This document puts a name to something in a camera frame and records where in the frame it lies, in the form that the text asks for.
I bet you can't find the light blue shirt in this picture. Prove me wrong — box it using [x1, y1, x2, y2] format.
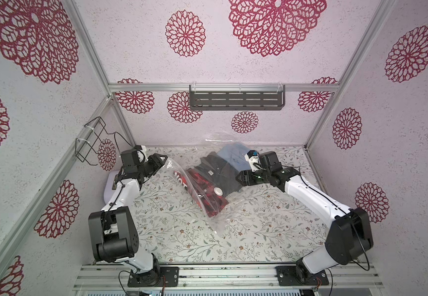
[216, 143, 251, 171]

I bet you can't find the dark grey shirt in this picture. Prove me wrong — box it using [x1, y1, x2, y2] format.
[197, 152, 242, 196]

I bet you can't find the clear plastic vacuum bag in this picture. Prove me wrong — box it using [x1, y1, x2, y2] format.
[165, 132, 260, 236]

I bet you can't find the red black plaid shirt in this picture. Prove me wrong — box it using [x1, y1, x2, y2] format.
[187, 168, 229, 218]

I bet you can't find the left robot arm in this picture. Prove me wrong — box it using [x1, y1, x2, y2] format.
[88, 146, 168, 277]

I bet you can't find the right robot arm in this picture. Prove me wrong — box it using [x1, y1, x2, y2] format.
[236, 150, 374, 282]

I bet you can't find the white vacuum bag valve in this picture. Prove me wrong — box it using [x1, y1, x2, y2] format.
[214, 187, 223, 196]

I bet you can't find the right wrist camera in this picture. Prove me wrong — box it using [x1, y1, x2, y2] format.
[244, 150, 263, 172]

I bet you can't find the black wire wall rack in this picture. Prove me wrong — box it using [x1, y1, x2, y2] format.
[74, 117, 117, 171]

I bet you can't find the dark grey wall shelf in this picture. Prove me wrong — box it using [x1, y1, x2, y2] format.
[188, 85, 285, 111]

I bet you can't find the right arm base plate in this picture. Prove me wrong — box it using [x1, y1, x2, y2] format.
[275, 265, 330, 287]

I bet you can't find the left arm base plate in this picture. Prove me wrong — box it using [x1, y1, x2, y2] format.
[127, 266, 179, 288]

